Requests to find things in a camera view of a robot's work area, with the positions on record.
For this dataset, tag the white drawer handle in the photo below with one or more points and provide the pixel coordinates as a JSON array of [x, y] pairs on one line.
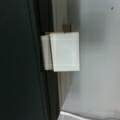
[[61, 51]]

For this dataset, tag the black drawer box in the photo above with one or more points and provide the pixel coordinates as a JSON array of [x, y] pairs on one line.
[[27, 90]]

